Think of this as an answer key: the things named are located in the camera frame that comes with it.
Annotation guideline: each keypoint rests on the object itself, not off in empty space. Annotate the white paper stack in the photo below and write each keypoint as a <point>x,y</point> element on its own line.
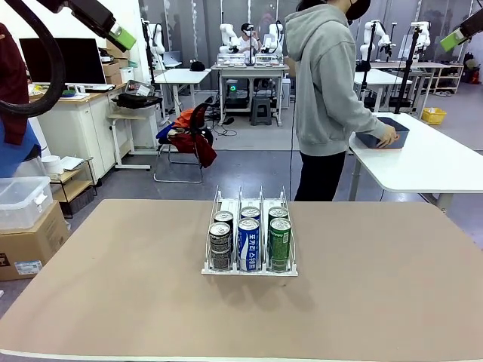
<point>71,162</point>

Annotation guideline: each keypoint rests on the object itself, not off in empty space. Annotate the person in red jacket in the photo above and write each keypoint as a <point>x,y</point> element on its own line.
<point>11,68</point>

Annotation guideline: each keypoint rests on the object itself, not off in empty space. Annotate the person's right hand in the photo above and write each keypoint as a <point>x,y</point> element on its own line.
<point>388,136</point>

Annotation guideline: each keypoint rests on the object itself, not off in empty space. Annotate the black camera stand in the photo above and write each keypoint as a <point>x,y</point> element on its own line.
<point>405,86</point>

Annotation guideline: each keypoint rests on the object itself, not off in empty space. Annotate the black computer tower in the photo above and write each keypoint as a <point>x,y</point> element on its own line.
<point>235,96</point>

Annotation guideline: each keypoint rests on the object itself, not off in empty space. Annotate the seated person with headset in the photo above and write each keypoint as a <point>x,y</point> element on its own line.
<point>247,41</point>

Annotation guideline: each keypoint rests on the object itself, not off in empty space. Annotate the black coffee can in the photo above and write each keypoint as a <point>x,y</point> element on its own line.
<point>220,245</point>
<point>223,216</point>

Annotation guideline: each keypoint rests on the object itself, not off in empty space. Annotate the white background table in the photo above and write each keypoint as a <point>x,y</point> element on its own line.
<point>381,77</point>
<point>181,75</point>

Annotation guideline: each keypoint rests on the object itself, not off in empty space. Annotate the large cardboard box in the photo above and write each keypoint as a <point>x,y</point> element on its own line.
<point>34,245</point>

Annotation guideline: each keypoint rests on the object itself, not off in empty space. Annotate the green beverage can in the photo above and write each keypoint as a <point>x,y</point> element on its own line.
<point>278,212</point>
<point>280,245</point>

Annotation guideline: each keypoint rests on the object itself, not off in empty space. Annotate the thin black stand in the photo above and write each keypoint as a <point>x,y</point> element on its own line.
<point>365,83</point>

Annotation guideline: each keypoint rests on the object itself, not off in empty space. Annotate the wooden shelf desk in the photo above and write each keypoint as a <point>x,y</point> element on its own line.
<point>445,66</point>

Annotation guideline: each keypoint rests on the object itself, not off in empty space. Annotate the clear box with label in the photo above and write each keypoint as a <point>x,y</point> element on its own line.
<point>137,88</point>

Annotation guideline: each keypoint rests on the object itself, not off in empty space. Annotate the clear plastic storage bin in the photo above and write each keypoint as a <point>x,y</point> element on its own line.
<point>19,203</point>

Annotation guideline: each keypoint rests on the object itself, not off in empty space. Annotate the black computer monitor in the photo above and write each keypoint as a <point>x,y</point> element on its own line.
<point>81,60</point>

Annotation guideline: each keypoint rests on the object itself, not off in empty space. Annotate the small cardboard box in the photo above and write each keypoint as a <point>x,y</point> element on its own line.
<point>113,53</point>
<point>112,73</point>

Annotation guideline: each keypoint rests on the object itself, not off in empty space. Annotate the black office chair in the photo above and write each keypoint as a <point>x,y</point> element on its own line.
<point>198,113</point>

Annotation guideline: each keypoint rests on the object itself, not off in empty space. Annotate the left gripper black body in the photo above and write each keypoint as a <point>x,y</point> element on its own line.
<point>94,17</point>

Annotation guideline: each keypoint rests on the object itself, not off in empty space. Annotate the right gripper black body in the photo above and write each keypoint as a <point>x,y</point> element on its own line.
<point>473,24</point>

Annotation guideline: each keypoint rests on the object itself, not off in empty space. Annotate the large white table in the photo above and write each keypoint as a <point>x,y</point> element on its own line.
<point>426,162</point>

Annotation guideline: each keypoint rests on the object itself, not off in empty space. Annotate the grey workstation desk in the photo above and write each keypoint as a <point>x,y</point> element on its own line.
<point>249,68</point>

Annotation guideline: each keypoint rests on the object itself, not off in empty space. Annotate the small white side table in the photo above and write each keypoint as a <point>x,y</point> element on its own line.
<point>128,117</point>

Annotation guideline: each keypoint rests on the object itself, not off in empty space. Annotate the grey plastic stool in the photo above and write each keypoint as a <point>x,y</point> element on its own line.
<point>260,109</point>

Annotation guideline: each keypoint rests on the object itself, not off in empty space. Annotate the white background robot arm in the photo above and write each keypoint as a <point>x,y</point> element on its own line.
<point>368,47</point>
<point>424,37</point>
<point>272,37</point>
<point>158,41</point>
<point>226,34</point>

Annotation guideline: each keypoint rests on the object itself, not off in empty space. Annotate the blue beverage can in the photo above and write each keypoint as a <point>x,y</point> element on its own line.
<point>248,245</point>
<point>250,212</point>

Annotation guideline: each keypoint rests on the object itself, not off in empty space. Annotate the red jacket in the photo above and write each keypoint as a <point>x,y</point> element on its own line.
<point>196,147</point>

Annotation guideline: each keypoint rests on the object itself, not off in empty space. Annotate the red floor container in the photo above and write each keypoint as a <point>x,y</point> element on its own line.
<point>474,75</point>

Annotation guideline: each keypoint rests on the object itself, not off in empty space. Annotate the blue plastic bin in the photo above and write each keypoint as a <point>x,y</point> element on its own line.
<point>400,136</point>

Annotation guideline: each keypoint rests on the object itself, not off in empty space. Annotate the small white bin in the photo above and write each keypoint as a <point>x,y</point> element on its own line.
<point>127,74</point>

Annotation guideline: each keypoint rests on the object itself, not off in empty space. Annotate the black bag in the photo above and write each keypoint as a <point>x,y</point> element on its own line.
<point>136,101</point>

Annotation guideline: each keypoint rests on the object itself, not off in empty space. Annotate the yellow basket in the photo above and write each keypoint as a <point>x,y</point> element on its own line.
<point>434,117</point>

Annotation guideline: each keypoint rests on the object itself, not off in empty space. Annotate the person in grey hoodie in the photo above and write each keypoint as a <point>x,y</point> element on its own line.
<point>324,83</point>

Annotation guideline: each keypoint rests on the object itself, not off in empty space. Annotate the white cabinet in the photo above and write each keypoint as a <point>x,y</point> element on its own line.
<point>75,128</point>

